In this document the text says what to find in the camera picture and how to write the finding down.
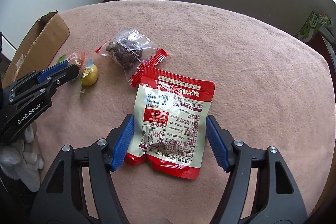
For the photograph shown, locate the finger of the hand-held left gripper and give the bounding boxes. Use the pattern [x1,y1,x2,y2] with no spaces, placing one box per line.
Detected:
[37,61,70,83]
[49,64,81,87]

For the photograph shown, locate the brown jelly candy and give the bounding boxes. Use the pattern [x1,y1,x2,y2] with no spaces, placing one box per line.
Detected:
[56,51,87,75]

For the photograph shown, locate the person's left hand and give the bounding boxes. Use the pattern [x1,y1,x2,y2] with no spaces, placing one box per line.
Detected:
[0,123,45,191]

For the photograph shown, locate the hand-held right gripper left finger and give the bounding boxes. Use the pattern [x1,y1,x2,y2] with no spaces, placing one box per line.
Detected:
[31,114,135,224]

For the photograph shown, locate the clear packet of brown snack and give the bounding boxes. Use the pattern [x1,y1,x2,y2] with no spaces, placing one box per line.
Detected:
[95,28,153,83]

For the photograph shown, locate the pink blanket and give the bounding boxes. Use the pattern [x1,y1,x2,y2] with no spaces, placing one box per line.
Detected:
[25,0,334,224]

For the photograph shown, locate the brown cardboard box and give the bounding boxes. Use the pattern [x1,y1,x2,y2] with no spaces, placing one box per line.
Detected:
[1,11,71,81]

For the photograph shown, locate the yellow wrapped jelly candy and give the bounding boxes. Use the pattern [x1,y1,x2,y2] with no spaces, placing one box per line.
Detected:
[79,58,99,98]

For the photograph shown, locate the red and white snack pouch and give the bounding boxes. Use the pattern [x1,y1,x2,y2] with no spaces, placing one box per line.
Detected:
[123,67,216,181]

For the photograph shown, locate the green white carton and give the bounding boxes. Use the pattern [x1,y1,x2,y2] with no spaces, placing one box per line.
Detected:
[297,11,333,43]

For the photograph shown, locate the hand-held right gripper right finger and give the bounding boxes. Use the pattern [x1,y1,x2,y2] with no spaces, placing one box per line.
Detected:
[205,115,308,224]

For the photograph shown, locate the red snack wrapper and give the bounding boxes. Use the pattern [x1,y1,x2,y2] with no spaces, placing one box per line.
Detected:
[130,49,168,87]

